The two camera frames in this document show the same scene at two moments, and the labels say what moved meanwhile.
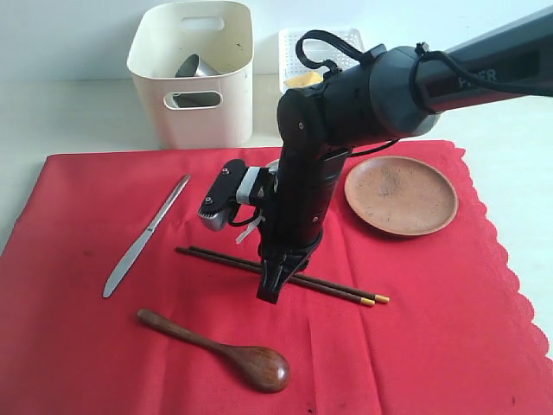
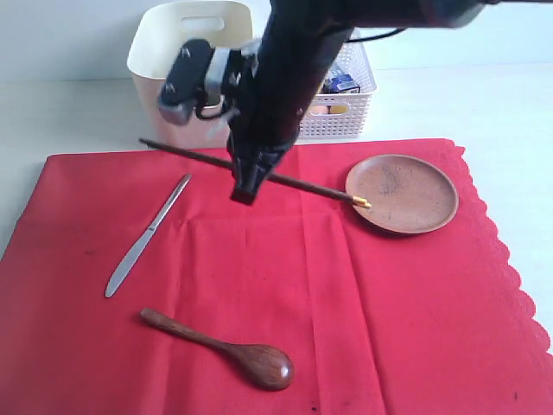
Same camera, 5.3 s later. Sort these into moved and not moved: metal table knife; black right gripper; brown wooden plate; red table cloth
Moved: black right gripper
Not moved: red table cloth; metal table knife; brown wooden plate
